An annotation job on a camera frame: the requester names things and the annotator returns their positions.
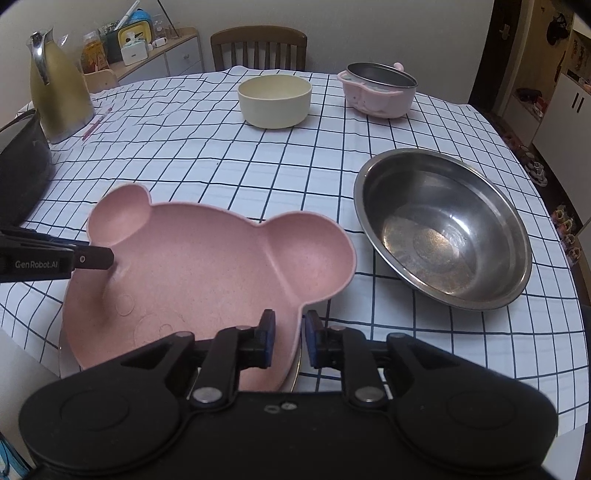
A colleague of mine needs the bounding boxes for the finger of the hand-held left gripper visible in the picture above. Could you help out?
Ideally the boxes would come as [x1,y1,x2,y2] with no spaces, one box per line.
[69,244,116,272]

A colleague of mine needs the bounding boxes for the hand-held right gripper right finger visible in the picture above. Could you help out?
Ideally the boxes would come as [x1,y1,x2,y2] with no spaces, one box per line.
[302,309,467,411]

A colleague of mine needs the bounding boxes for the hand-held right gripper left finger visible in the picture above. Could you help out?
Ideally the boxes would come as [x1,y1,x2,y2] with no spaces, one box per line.
[105,309,278,411]

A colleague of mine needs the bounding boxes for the large white plate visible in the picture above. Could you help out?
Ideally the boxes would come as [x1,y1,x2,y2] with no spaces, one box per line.
[57,318,306,394]

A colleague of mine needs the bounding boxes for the pink bear-shaped plate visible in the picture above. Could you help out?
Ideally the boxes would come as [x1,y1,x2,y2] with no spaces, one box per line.
[60,183,356,393]

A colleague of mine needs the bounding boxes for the stainless steel bowl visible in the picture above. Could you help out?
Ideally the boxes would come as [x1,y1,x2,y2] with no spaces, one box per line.
[353,148,533,311]

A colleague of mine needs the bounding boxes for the cream bowl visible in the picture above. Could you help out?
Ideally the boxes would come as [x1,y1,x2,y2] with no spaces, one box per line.
[238,75,313,129]

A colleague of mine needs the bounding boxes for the pink pot with steel inside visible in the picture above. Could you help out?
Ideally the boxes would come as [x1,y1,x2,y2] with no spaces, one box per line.
[336,61,419,120]

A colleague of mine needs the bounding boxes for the black cooking pot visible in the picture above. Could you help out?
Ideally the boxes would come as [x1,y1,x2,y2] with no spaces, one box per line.
[0,108,54,228]

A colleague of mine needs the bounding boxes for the pink pen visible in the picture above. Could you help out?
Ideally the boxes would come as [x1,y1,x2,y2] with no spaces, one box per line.
[82,104,114,141]

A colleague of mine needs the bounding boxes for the black white checked tablecloth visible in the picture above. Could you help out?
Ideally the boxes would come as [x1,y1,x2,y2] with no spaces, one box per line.
[0,66,591,431]

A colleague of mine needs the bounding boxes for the gold thermos jug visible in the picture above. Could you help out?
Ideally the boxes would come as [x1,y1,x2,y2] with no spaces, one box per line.
[28,28,96,145]

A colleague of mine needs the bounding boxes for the light wooden chair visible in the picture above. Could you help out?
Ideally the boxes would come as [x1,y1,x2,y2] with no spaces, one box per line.
[84,69,120,93]

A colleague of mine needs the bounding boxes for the blue striped fabric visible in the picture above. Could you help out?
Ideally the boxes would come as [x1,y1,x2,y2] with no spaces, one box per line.
[0,431,31,480]

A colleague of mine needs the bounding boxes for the orange drink bottle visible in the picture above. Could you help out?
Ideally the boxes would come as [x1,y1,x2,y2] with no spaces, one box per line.
[81,31,110,75]

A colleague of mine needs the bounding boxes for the small white box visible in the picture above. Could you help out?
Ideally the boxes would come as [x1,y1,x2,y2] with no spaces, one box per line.
[121,41,148,66]

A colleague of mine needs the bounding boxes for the wooden sideboard with white drawers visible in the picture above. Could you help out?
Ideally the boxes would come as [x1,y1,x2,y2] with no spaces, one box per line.
[90,28,204,86]

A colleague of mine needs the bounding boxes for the yellow black storage container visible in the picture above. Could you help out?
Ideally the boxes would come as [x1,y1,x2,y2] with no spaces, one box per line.
[105,21,151,64]

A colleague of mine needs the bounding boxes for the glass reed diffuser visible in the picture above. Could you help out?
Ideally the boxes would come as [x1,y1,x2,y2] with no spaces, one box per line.
[154,0,179,40]

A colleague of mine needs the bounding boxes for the white stick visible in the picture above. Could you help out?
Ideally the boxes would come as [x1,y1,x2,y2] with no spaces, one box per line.
[115,0,140,31]

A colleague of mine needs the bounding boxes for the brown wooden chair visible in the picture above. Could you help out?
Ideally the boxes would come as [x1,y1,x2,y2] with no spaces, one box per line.
[211,26,308,73]

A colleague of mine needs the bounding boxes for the grey sneakers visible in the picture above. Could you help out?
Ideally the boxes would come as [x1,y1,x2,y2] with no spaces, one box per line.
[525,148,550,186]

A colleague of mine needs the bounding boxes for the shoe bench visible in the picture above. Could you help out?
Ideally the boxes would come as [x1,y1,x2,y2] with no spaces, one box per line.
[501,88,546,144]

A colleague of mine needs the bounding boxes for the dark entrance door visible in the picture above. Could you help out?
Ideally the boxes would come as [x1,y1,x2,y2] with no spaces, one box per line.
[466,0,514,112]

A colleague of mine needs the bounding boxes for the white floor cabinet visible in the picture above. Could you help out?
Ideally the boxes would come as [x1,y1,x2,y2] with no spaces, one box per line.
[531,69,591,149]

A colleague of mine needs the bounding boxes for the black hanging bag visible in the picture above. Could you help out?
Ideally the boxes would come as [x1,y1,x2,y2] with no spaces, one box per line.
[547,11,574,45]

